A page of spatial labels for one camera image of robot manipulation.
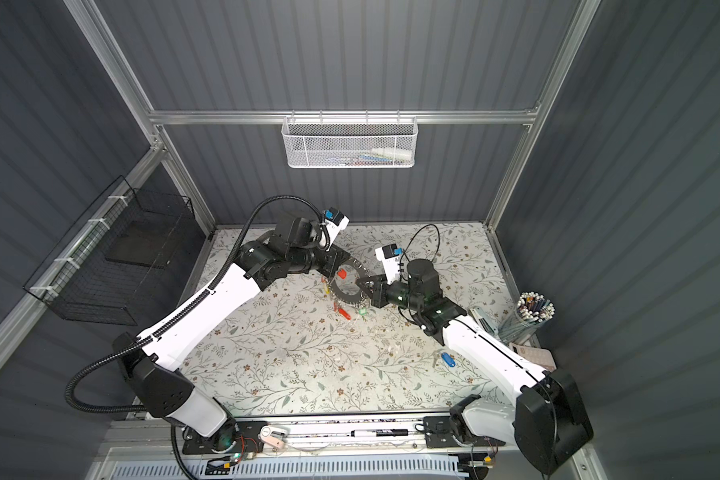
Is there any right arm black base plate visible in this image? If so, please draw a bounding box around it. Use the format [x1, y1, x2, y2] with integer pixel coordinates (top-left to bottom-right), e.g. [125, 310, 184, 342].
[416, 415, 506, 449]

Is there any white bottle in basket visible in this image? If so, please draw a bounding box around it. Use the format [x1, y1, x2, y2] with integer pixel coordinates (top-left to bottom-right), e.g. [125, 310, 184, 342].
[371, 147, 414, 163]

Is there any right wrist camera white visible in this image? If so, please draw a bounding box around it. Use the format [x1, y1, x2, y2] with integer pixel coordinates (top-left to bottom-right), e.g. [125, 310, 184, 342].
[375, 243, 403, 285]

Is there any clear cup of pens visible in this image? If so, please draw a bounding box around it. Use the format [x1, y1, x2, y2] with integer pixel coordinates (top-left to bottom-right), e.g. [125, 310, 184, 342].
[498, 292, 556, 343]

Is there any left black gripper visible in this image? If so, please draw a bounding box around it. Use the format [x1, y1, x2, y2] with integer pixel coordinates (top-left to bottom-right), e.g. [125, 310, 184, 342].
[287, 235, 350, 277]

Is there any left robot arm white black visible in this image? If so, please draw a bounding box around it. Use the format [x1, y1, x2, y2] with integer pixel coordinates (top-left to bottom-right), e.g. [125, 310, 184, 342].
[118, 208, 350, 438]

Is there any black corrugated cable hose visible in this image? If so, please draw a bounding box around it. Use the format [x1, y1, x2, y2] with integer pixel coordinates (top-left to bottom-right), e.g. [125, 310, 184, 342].
[64, 194, 325, 415]

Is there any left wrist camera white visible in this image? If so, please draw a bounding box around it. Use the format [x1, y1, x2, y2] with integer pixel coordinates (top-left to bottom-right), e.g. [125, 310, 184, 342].
[324, 207, 349, 247]

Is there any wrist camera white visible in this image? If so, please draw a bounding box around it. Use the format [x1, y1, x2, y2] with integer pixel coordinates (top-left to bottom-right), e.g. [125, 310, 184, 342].
[375, 243, 403, 285]
[324, 207, 349, 247]

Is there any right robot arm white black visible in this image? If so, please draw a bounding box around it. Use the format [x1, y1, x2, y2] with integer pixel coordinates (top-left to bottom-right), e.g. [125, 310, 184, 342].
[356, 259, 594, 476]

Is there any black marker pen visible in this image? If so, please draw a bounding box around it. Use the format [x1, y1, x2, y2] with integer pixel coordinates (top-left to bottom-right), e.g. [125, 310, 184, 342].
[350, 429, 409, 438]

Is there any white wire mesh basket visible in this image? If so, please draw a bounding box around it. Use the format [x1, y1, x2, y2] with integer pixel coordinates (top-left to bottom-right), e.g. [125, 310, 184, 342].
[281, 118, 419, 169]

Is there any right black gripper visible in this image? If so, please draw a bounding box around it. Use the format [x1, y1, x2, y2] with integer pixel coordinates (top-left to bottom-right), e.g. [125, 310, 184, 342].
[358, 273, 423, 314]

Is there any black wire mesh basket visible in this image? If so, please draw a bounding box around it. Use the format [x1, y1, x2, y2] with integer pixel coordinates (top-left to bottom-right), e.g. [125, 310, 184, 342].
[23, 186, 203, 327]

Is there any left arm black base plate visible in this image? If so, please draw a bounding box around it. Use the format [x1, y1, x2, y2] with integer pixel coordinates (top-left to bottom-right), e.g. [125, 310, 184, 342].
[179, 421, 268, 455]

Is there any pink calculator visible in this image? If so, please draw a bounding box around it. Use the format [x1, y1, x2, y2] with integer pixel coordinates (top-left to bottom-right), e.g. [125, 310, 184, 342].
[509, 343, 557, 371]

